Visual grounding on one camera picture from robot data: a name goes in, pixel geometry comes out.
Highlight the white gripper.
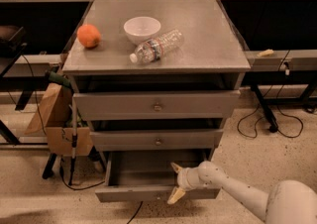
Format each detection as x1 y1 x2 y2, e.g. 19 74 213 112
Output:
167 163 202 205

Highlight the grey bottom drawer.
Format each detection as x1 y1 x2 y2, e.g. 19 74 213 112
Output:
95 150 208 202

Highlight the grey drawer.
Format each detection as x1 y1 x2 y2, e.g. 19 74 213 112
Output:
73 90 240 121
95 150 208 202
90 129 223 151

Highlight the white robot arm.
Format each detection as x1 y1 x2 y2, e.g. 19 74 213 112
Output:
167 161 317 224

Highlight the grey middle drawer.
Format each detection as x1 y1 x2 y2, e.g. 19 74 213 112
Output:
90 129 223 151

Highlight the grey top drawer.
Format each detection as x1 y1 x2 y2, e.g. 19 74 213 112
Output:
73 90 240 121

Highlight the grey drawer cabinet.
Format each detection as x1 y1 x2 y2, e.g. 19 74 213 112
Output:
61 0 252 169

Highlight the black table leg right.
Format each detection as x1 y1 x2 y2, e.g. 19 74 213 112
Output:
251 84 278 133

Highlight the clear plastic water bottle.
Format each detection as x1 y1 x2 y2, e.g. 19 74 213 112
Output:
129 29 184 64

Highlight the brown cardboard box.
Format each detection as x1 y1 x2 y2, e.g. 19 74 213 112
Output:
24 82 94 158

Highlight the small yellow foam piece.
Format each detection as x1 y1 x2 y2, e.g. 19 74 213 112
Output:
257 49 274 57

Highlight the white ceramic bowl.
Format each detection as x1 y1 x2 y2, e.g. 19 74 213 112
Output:
124 17 161 45

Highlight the orange fruit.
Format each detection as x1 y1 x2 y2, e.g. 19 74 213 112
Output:
76 24 101 49

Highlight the black floor cable front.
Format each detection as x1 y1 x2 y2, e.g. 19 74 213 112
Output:
126 200 144 224

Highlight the black floor cable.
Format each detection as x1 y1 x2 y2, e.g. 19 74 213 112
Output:
126 200 144 224
236 49 304 139

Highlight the black floor cable right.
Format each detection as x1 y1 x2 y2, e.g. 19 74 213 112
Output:
236 49 304 139

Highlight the green handled grabber stick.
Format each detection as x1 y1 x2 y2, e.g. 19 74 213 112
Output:
46 70 77 187

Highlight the grey metal rail right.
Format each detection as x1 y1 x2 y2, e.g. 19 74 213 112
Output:
245 50 317 72

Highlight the grey metal rail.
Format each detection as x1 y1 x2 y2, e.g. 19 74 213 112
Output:
245 50 317 72
0 55 61 77

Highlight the grey metal rail left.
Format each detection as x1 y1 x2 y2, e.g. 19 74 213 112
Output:
0 55 61 77

